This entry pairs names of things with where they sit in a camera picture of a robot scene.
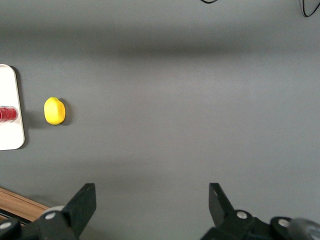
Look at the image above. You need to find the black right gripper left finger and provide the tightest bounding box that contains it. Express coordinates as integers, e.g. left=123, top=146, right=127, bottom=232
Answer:
left=29, top=183, right=97, bottom=240

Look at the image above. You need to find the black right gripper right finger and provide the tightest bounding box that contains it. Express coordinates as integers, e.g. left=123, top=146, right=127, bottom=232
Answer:
left=200, top=182, right=272, bottom=240

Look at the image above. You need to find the white rectangular tray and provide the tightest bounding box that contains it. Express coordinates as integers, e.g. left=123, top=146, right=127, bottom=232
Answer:
left=0, top=63, right=26, bottom=151

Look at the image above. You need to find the wooden two-drawer cabinet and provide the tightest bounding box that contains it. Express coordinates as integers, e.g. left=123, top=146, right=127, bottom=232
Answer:
left=0, top=186, right=50, bottom=223

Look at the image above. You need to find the yellow lemon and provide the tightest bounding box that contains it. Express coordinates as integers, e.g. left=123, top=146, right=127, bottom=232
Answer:
left=43, top=96, right=66, bottom=126

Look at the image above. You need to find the red plastic bottle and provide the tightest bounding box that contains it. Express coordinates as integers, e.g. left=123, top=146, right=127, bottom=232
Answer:
left=0, top=105, right=19, bottom=123

